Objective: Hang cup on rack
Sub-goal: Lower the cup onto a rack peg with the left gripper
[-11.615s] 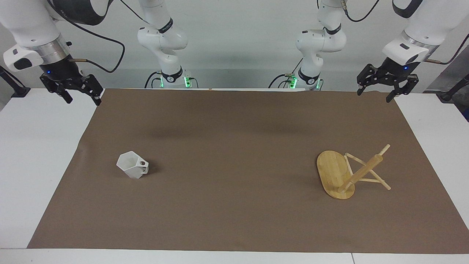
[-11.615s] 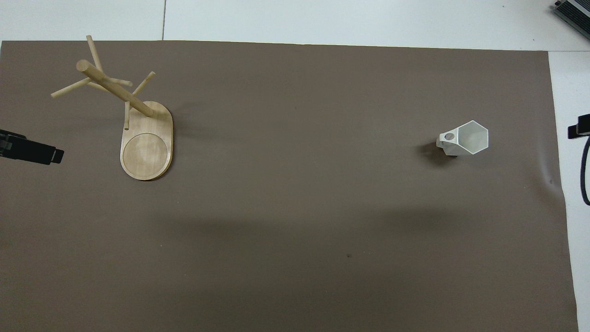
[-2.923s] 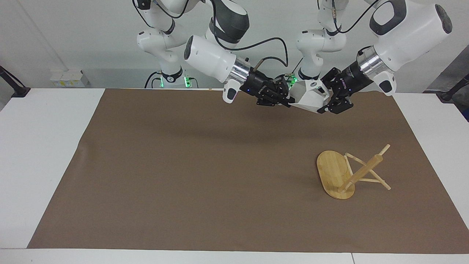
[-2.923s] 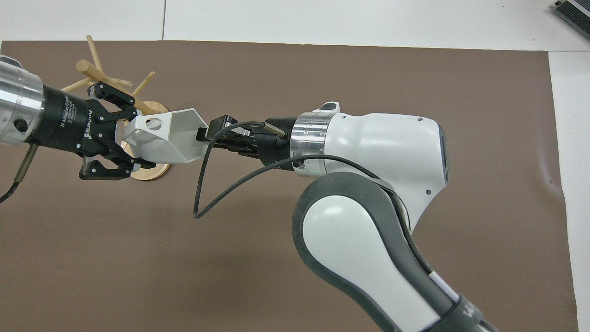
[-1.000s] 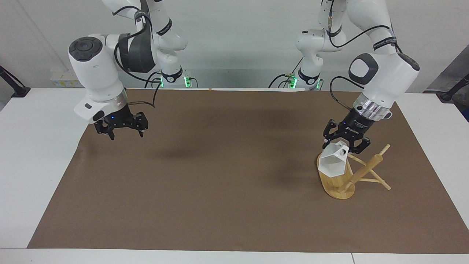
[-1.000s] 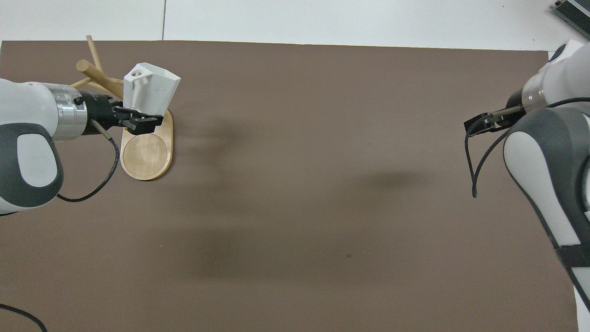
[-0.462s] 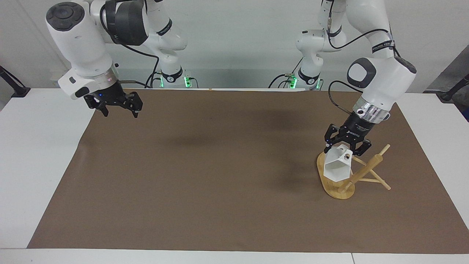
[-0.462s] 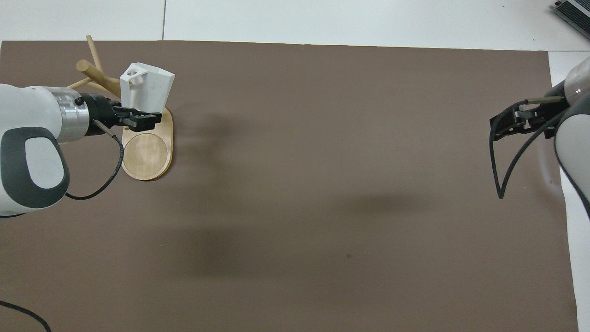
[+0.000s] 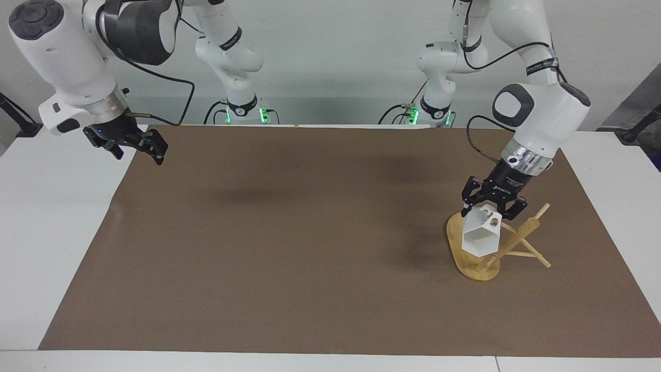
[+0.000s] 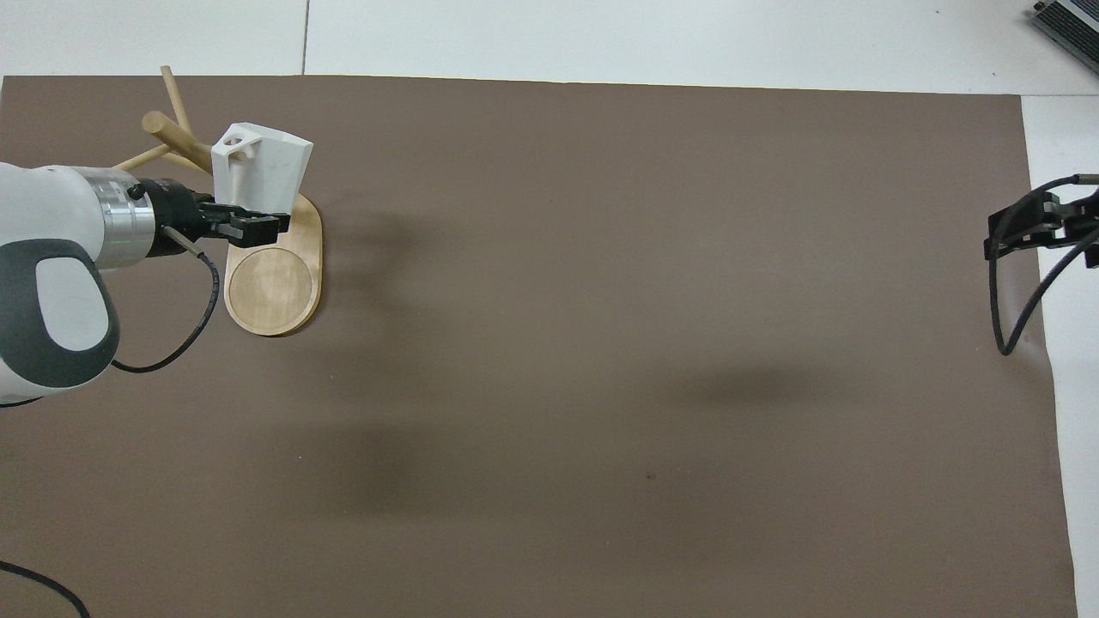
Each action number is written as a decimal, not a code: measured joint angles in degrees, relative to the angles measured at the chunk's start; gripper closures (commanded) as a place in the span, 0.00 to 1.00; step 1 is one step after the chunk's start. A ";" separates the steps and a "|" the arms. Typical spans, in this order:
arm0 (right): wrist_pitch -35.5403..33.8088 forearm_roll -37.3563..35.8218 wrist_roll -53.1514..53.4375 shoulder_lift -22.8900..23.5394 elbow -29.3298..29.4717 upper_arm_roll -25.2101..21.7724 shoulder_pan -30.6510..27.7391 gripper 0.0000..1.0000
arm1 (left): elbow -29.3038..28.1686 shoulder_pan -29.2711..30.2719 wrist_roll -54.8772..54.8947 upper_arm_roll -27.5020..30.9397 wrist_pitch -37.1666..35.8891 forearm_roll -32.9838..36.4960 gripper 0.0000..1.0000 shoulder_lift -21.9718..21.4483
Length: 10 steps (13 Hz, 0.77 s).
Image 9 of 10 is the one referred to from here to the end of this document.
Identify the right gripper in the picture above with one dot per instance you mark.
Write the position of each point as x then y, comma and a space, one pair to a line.
111, 130

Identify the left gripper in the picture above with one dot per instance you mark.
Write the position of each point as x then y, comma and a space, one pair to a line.
508, 183

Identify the white hexagonal cup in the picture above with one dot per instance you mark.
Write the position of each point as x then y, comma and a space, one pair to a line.
480, 235

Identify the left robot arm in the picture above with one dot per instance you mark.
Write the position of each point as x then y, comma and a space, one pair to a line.
545, 111

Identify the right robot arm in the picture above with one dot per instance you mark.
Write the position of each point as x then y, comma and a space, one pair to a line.
67, 57

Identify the wooden cup rack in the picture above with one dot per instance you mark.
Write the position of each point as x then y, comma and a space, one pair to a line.
472, 266

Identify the black stand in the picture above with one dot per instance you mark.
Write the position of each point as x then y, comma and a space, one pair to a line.
640, 126
23, 124

